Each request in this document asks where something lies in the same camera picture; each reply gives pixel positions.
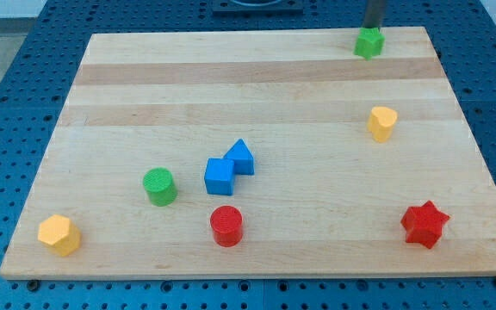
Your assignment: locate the blue triangle block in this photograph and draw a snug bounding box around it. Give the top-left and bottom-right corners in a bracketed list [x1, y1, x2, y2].
[223, 139, 255, 175]

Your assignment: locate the yellow heart block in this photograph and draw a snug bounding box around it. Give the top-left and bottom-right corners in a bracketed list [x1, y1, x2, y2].
[367, 106, 398, 143]

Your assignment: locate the yellow hexagon block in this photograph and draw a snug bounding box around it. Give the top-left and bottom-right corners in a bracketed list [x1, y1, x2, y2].
[37, 214, 81, 257]

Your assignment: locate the grey pusher rod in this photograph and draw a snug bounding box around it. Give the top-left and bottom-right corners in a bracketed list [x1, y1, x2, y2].
[362, 0, 388, 28]

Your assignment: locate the red star block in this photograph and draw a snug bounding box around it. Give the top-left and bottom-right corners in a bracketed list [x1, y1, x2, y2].
[400, 201, 450, 249]

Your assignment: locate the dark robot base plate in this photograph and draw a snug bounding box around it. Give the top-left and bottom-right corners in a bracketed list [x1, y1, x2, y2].
[210, 0, 304, 14]

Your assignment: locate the wooden board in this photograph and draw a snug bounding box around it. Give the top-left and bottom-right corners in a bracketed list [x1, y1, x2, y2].
[0, 27, 496, 281]

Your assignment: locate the blue cube block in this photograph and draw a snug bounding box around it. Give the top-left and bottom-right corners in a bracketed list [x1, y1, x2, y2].
[204, 158, 235, 195]

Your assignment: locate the green cylinder block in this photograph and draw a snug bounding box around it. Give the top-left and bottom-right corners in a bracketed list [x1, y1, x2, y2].
[143, 167, 177, 207]

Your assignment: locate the green star block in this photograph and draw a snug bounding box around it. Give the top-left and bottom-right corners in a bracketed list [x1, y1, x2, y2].
[354, 28, 385, 60]

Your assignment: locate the red cylinder block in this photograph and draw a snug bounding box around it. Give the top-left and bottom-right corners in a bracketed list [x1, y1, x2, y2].
[210, 205, 243, 247]

